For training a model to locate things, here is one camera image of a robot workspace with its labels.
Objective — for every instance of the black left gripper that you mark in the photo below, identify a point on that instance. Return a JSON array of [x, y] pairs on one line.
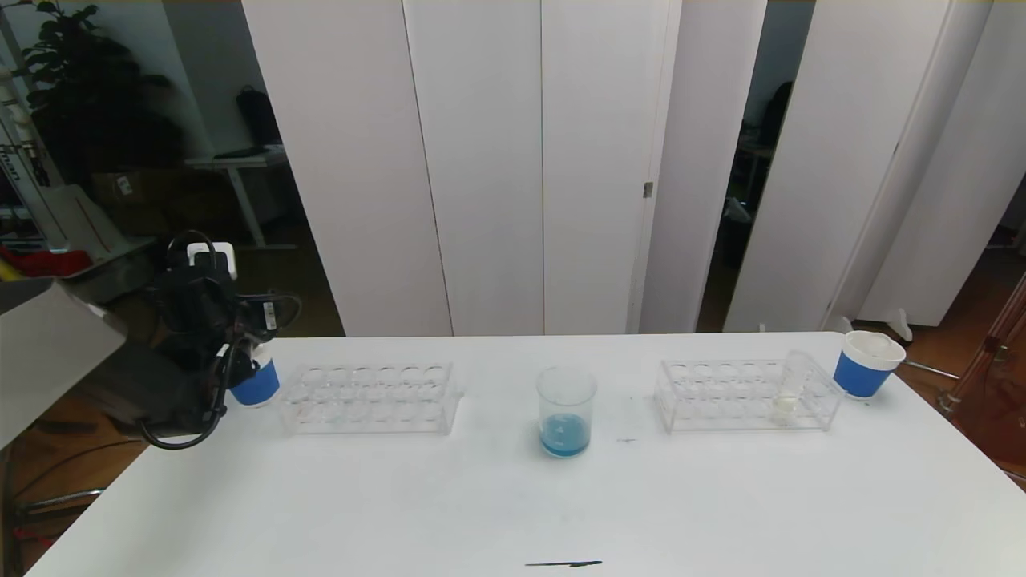
[[268, 316]]

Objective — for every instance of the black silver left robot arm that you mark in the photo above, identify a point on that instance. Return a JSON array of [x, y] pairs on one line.
[[144, 385]]

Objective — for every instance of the clear plastic test tube rack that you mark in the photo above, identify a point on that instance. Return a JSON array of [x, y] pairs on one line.
[[721, 401], [369, 401]]

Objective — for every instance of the clear glass beaker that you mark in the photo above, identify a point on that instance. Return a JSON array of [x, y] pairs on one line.
[[566, 437]]

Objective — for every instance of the test tube with yellow pigment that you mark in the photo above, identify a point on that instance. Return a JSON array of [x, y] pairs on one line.
[[784, 409]]

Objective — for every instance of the blue white paper cup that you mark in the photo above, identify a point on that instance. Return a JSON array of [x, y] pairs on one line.
[[258, 385], [858, 375]]

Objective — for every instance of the white desk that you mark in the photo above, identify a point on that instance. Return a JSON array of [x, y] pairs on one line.
[[232, 160]]

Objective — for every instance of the brown cardboard box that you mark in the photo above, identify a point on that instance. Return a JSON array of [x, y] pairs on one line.
[[140, 191]]

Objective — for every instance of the black backpack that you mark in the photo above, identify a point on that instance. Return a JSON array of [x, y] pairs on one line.
[[259, 119]]

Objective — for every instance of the white machine base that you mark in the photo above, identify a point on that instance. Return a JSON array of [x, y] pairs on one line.
[[88, 232]]

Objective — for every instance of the red plastic object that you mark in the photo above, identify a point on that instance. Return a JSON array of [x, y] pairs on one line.
[[48, 261]]

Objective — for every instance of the dark green potted plant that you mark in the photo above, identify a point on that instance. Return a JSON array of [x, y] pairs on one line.
[[88, 96]]

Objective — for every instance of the white banner stand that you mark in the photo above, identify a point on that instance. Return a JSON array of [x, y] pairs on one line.
[[24, 160]]

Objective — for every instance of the white folding screen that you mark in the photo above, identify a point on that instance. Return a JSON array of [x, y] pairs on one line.
[[850, 120], [481, 120]]

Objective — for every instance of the white screen foot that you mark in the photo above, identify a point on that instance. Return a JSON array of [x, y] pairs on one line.
[[898, 327]]

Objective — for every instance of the brown metal stand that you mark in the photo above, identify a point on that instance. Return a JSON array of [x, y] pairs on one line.
[[994, 401]]

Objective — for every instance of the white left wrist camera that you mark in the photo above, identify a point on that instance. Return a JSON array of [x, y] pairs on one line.
[[216, 255]]

